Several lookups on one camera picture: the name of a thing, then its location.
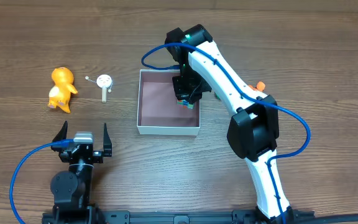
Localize orange bear figurine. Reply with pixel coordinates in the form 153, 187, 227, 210
48, 67, 78, 114

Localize white plush duck orange feet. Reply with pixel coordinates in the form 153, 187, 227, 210
249, 82, 265, 92

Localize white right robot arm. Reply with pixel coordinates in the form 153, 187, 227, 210
165, 24, 290, 220

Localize black mounting rail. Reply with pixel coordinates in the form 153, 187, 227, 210
41, 203, 358, 224

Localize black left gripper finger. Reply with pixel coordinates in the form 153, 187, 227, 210
51, 121, 68, 152
103, 123, 112, 157

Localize green round lid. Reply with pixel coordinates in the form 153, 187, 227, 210
214, 93, 221, 100

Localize multicolour puzzle cube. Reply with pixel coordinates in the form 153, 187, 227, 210
177, 100, 194, 110

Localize white wooden rattle drum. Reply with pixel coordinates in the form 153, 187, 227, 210
85, 74, 113, 103

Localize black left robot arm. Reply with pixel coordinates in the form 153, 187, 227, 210
50, 122, 112, 210

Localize white cardboard box pink interior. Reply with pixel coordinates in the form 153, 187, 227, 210
137, 69, 201, 136

